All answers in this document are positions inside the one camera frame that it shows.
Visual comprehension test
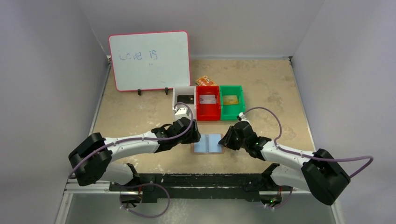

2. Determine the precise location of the white plastic bin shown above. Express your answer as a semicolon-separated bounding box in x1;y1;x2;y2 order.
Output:
172;86;197;119

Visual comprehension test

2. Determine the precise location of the silver credit card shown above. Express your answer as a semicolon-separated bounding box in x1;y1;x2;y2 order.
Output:
199;95;217;104

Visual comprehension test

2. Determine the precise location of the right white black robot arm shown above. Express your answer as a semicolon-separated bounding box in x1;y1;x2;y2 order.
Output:
219;121;351;205

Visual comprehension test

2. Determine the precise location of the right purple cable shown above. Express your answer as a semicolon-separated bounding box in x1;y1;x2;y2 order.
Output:
240;107;375;211

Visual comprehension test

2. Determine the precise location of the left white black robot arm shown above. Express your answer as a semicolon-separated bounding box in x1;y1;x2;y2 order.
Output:
68;117;201;186

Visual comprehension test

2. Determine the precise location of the orange spiral notebook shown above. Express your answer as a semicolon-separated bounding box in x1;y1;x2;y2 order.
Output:
195;76;217;86

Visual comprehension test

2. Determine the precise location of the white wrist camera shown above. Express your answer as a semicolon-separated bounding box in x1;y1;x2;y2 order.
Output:
237;112;248;122
174;106;191;120

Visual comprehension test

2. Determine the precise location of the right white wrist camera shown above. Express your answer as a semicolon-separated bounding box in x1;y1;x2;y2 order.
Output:
237;112;248;122

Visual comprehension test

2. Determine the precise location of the gold credit card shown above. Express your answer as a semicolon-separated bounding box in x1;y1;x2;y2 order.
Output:
222;95;239;105

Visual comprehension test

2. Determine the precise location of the green plastic bin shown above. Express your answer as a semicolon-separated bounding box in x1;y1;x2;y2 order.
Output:
219;85;246;120

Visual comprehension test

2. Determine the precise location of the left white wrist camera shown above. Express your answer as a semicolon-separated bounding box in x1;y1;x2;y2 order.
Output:
174;106;191;120

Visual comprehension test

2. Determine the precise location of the pink framed whiteboard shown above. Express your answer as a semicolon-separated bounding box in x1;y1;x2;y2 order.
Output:
108;30;191;91

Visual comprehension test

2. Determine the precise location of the red plastic bin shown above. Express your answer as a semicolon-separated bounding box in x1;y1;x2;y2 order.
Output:
196;86;221;121

